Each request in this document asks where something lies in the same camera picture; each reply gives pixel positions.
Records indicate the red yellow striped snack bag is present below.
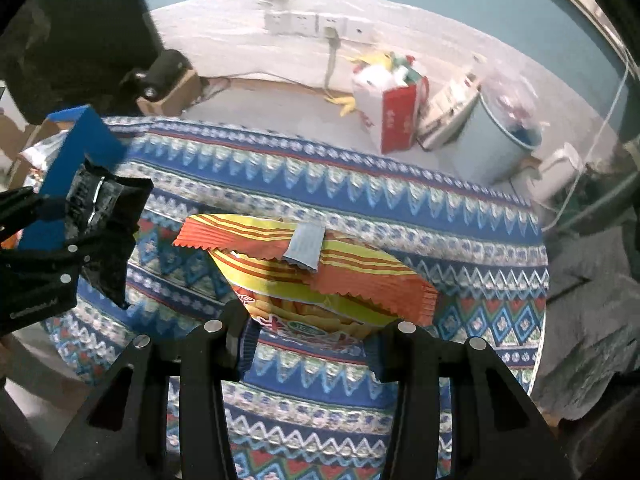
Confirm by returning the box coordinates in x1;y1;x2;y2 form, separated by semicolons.
174;214;438;349

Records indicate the silver foil snack bag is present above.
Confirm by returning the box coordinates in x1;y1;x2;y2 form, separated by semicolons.
21;131;67;172

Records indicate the blue cardboard box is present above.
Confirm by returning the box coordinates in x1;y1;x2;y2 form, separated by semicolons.
15;105;126;252

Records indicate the patterned blue tablecloth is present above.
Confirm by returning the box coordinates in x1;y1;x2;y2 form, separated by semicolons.
44;117;549;479

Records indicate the black spotlight on box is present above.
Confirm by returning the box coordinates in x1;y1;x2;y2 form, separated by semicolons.
119;49;192;102

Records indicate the black softbox light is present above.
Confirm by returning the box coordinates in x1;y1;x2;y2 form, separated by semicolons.
1;0;162;124

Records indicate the white electric kettle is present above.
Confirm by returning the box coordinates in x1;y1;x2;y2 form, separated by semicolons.
510;142;582;204

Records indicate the light blue waste bin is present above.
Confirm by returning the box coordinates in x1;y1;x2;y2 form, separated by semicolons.
451;93;542;185

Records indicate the white carton leaning on bin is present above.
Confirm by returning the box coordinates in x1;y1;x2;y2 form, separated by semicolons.
416;70;480;152

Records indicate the red white paper bag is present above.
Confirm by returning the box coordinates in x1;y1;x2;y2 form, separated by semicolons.
352;53;430;155

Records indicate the banana peel on floor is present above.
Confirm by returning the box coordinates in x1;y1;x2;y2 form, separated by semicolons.
324;93;357;117

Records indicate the white wall socket strip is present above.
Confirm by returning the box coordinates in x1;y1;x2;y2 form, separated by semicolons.
264;11;375;44

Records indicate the grey plug and cable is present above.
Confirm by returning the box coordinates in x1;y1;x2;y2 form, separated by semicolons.
322;27;343;94

